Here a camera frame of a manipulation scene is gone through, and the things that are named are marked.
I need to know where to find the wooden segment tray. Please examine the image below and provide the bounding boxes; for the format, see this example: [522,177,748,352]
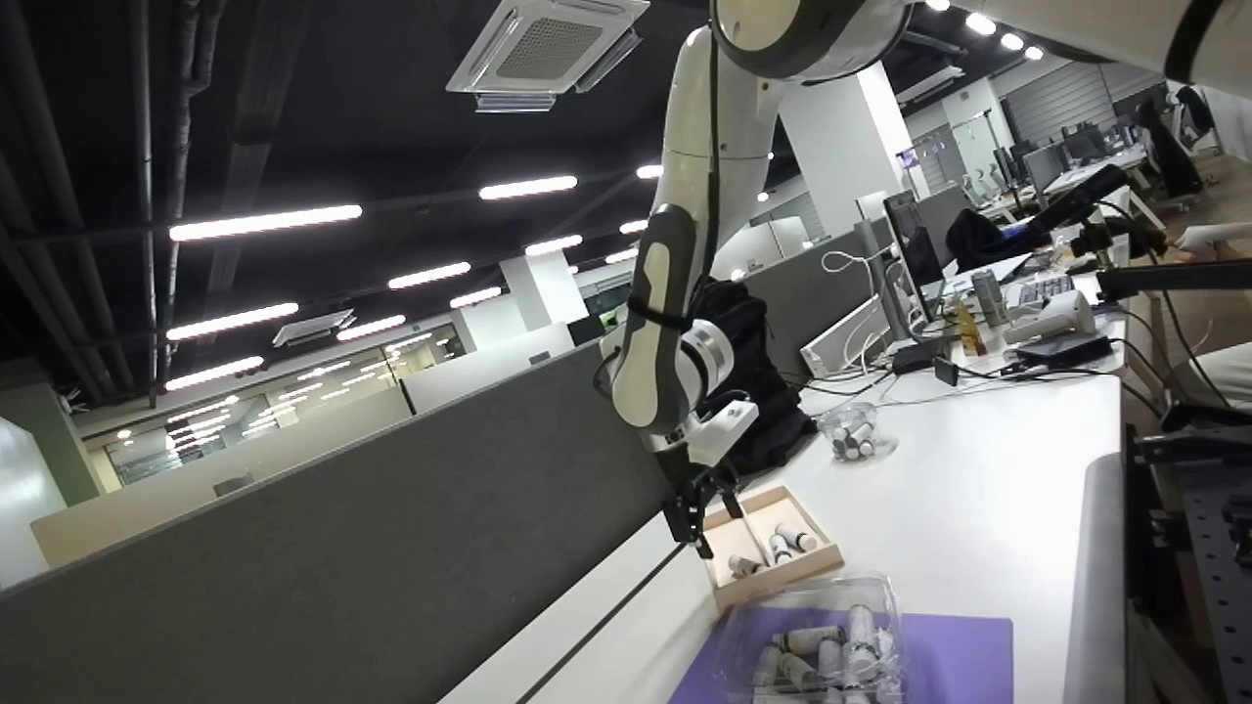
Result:
[691,482,851,615]

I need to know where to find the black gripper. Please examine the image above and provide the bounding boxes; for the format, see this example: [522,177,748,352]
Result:
[648,433,751,564]

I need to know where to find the black metal rig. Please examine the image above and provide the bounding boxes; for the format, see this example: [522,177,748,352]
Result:
[1127,404,1252,704]

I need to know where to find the purple mat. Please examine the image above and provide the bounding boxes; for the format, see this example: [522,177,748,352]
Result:
[667,602,1018,704]

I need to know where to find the long ceiling light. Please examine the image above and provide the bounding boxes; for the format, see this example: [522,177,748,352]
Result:
[384,259,479,294]
[472,172,582,208]
[166,296,304,349]
[167,201,367,246]

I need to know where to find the gray desk partition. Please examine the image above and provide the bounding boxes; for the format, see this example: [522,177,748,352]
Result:
[0,339,689,704]

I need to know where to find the clear plastic bowl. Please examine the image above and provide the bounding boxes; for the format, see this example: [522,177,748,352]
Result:
[817,400,899,469]

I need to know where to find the ceiling air conditioner unit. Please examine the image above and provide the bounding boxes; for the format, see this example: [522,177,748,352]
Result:
[444,0,654,117]

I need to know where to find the clear plastic container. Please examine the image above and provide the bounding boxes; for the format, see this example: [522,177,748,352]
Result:
[745,573,912,704]

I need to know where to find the black backpack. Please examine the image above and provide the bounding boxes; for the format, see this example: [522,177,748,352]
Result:
[689,272,822,482]

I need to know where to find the dark computer monitor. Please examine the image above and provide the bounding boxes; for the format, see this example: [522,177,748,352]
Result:
[881,178,973,294]

